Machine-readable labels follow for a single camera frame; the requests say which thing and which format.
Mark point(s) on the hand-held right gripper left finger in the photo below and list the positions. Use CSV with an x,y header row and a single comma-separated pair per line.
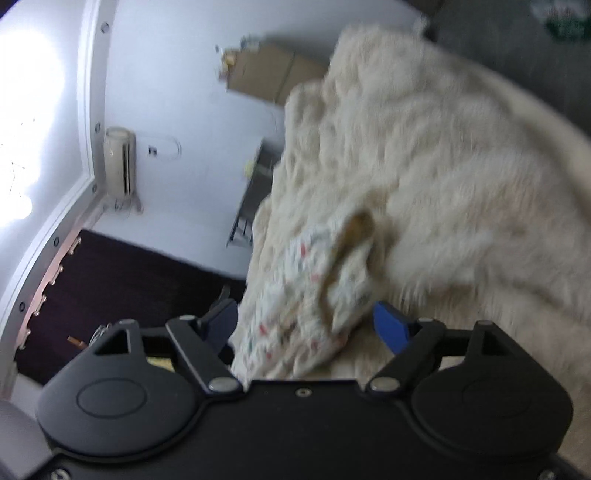
x,y
219,323

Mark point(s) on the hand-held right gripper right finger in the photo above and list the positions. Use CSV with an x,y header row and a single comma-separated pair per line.
x,y
391,325

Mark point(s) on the cream cartoon print garment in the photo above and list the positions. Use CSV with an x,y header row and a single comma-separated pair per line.
x,y
295,286

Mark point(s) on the bunch of white clothes hangers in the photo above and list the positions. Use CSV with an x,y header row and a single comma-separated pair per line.
x,y
99,332

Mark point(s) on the dark curtain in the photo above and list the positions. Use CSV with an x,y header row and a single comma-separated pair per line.
x,y
138,286

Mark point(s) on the cream fluffy blanket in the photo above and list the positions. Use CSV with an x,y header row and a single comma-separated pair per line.
x,y
438,184

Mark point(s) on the white air conditioner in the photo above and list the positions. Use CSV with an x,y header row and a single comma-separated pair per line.
x,y
115,161

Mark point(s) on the beige small fridge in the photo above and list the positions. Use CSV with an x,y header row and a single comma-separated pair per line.
x,y
272,74

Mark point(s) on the green pack of water bottles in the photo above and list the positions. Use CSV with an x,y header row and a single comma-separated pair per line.
x,y
561,25

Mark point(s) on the grey metal-frame desk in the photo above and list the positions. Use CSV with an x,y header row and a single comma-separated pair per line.
x,y
256,184

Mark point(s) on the curtain rail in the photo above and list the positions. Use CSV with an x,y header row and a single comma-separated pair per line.
x,y
46,286

